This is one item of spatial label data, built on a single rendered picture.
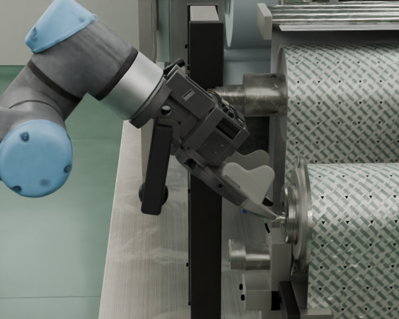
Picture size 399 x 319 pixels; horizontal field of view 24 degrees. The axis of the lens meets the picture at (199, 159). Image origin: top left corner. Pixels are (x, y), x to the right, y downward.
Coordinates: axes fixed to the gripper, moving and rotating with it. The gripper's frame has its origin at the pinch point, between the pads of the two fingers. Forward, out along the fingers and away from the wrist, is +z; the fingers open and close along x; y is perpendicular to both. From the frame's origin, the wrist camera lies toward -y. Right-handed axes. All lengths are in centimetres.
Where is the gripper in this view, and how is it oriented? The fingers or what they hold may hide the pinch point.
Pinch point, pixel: (261, 209)
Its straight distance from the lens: 114.8
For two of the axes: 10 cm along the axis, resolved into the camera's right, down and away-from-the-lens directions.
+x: -0.4, -3.4, 9.4
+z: 7.6, 5.9, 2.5
